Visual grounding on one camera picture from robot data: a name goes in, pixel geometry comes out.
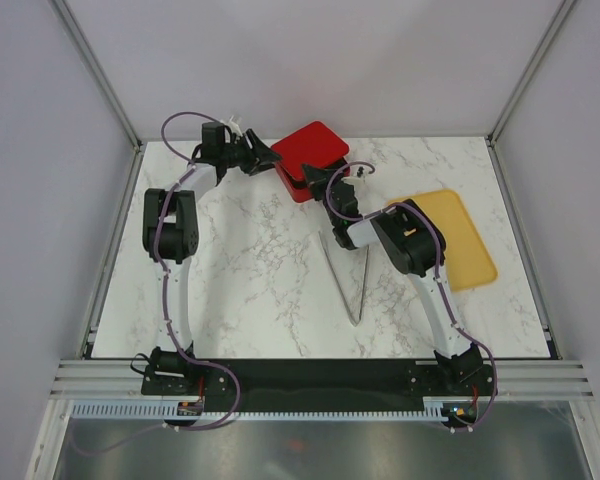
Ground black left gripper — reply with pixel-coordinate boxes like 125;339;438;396
220;131;282;178

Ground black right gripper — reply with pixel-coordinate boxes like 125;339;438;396
300;164;345;227

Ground red box lid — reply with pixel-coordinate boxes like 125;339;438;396
271;121;349;183

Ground metal tongs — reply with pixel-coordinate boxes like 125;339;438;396
318;231;369;327

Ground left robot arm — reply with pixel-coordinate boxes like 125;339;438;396
142;120;281;394

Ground red compartment chocolate box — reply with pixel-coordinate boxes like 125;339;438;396
275;157;346;204

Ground yellow tray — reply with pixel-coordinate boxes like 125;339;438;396
388;189;498;292

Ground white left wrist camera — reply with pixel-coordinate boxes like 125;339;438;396
221;115;244;137

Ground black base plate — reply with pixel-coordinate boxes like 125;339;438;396
141;353;494;414

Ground aluminium frame left post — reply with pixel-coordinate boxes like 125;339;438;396
49;0;143;152

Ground aluminium frame post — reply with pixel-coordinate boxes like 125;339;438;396
485;0;579;148
49;0;143;152

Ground aluminium front rail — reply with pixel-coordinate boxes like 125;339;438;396
49;358;146;399

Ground aluminium frame right post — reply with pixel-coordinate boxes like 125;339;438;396
485;0;579;148

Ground white slotted cable duct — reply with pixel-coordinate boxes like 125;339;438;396
70;398;476;422

